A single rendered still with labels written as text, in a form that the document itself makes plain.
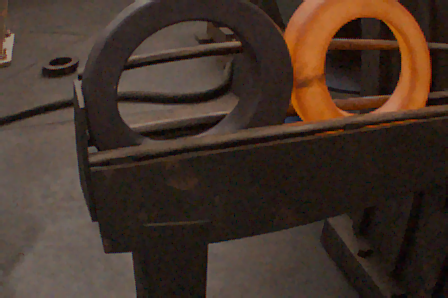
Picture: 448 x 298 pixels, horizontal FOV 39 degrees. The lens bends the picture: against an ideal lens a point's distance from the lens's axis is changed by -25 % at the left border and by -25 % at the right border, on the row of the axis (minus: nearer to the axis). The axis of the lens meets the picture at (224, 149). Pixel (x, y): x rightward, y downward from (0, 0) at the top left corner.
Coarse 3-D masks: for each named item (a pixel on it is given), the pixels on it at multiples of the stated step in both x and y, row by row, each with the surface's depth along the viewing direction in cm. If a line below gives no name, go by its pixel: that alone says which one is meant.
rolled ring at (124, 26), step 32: (160, 0) 60; (192, 0) 61; (224, 0) 62; (128, 32) 60; (256, 32) 64; (96, 64) 61; (256, 64) 66; (288, 64) 66; (96, 96) 62; (256, 96) 67; (288, 96) 67; (96, 128) 63; (128, 128) 66; (224, 128) 69
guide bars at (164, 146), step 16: (384, 112) 70; (400, 112) 70; (416, 112) 71; (432, 112) 71; (256, 128) 66; (272, 128) 66; (288, 128) 66; (304, 128) 67; (320, 128) 67; (336, 128) 68; (352, 128) 68; (144, 144) 64; (160, 144) 64; (176, 144) 64; (192, 144) 64; (208, 144) 65; (224, 144) 65; (240, 144) 66; (96, 160) 62; (112, 160) 62; (128, 160) 63
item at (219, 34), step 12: (252, 0) 271; (264, 0) 249; (264, 12) 252; (276, 12) 247; (216, 24) 291; (276, 24) 251; (204, 36) 315; (216, 36) 305; (228, 36) 275; (216, 60) 288; (228, 60) 284
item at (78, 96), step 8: (80, 88) 64; (80, 96) 62; (80, 104) 60; (80, 112) 60; (80, 120) 60; (80, 128) 61; (80, 136) 62; (80, 144) 63; (80, 152) 64; (88, 152) 62; (80, 160) 65; (88, 160) 62; (80, 168) 67; (88, 168) 62; (80, 176) 68; (88, 176) 62; (80, 184) 70; (88, 184) 63; (88, 192) 63; (88, 200) 63; (88, 208) 65; (96, 216) 64
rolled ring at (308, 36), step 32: (320, 0) 66; (352, 0) 66; (384, 0) 67; (288, 32) 68; (320, 32) 66; (416, 32) 69; (320, 64) 67; (416, 64) 71; (320, 96) 69; (416, 96) 73
